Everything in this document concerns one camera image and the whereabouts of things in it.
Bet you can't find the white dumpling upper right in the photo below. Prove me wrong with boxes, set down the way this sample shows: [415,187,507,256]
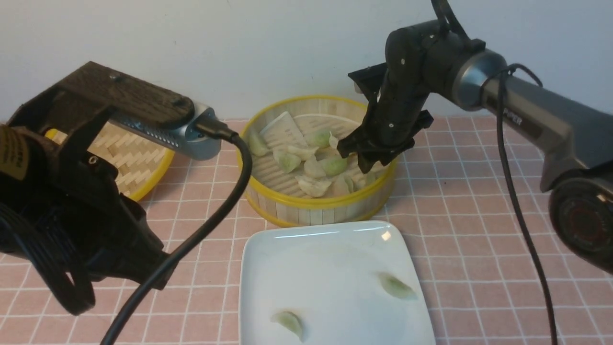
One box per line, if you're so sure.
[328,132,339,150]

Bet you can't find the green dumpling centre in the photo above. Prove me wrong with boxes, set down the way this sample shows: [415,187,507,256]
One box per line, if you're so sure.
[319,156,348,177]

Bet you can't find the black left camera cable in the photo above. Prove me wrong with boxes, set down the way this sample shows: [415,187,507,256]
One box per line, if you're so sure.
[100,117,253,345]

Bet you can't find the white steamer liner paper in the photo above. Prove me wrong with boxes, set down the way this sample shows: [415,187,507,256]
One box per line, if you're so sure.
[259,111,308,149]

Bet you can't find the green dumpling left middle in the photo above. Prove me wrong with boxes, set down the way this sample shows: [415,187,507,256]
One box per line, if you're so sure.
[273,150,302,174]

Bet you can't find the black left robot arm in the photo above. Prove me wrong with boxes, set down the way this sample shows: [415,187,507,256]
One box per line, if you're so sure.
[1,61,196,316]

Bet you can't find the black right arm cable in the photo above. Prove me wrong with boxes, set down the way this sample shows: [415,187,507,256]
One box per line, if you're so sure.
[496,63,560,345]

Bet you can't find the pale dumpling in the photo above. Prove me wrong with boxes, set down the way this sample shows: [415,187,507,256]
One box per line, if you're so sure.
[331,174,355,197]
[294,175,331,198]
[304,156,327,179]
[285,146,319,161]

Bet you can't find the yellow-rimmed bamboo steamer lid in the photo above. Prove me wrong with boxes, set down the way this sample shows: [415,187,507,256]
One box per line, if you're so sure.
[44,120,176,202]

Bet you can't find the yellow-rimmed bamboo steamer basket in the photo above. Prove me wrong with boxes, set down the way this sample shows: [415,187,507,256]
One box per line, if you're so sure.
[241,95,396,227]

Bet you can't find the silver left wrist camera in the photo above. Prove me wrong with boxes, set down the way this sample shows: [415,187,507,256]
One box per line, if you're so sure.
[110,102,222,161]

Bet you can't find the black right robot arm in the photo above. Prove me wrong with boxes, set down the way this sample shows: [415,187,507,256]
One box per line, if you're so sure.
[337,20,613,273]

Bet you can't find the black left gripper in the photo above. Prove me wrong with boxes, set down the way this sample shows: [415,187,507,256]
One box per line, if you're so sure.
[5,61,195,290]

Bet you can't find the green dumpling top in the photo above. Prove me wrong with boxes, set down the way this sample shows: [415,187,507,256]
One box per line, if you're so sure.
[305,129,331,149]

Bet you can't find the white square plate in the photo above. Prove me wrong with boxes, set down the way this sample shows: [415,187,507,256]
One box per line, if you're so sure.
[238,220,436,345]

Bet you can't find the pale dumpling front right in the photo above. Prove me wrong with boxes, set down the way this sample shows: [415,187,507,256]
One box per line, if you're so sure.
[331,174,355,197]

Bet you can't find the green dumpling far left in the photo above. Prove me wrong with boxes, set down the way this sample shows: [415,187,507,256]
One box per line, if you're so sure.
[248,130,270,157]

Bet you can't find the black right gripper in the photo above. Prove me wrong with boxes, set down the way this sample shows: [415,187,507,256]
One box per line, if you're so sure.
[338,63,433,174]

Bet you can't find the pale dumpling upper middle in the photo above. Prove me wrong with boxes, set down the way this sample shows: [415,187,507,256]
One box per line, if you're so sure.
[285,146,319,161]

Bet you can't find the pale dumpling centre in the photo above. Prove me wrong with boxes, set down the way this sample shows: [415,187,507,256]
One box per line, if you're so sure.
[304,156,327,179]

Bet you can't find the green dumpling front left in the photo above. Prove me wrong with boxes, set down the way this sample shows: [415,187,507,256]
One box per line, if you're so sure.
[270,310,304,342]

